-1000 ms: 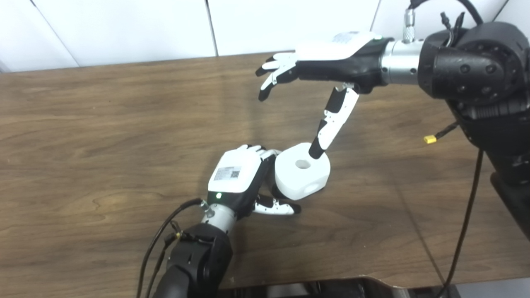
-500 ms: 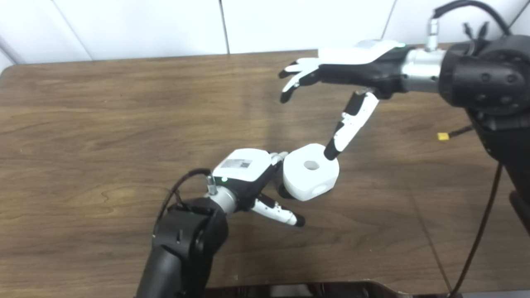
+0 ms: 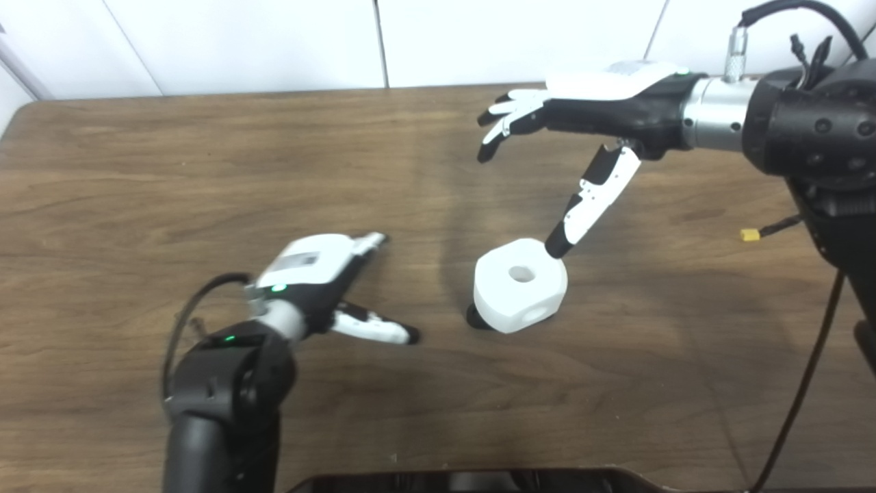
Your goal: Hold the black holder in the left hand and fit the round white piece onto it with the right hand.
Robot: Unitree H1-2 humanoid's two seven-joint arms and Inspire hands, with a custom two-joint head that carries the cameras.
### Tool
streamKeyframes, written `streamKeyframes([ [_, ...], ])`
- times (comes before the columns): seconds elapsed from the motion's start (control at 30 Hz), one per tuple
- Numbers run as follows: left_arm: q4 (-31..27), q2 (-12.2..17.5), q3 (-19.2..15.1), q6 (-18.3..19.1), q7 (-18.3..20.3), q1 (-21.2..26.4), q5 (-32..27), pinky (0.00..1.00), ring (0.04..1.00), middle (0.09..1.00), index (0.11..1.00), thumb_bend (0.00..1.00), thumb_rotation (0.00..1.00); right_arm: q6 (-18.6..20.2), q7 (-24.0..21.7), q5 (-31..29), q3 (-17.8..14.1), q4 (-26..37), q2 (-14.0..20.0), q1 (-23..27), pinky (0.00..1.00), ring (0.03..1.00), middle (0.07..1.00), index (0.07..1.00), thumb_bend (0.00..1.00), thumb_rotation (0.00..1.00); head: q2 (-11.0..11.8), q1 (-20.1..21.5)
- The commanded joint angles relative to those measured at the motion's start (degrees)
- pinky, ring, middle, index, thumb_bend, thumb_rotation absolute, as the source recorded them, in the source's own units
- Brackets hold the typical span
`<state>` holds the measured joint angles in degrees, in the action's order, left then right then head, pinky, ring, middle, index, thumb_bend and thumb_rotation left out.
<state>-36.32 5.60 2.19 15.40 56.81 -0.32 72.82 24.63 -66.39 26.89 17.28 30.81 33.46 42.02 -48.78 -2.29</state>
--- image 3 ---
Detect thin black hanging cable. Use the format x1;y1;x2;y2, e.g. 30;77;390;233
749;267;846;493

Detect round white piece with hole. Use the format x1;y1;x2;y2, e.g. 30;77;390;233
474;238;569;334

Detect small yellow wire connector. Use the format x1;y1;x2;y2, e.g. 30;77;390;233
740;214;805;242

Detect thick black right wrist cable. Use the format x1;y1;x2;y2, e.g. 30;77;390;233
725;0;870;83

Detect thick black left wrist cable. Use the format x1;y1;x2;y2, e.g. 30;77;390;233
161;273;255;401

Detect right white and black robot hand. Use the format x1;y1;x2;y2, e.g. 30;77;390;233
477;60;706;260

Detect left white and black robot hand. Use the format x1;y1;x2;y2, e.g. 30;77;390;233
246;233;420;345

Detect thick black wrist cable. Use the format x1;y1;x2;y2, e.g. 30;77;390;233
161;273;255;401
725;0;870;83

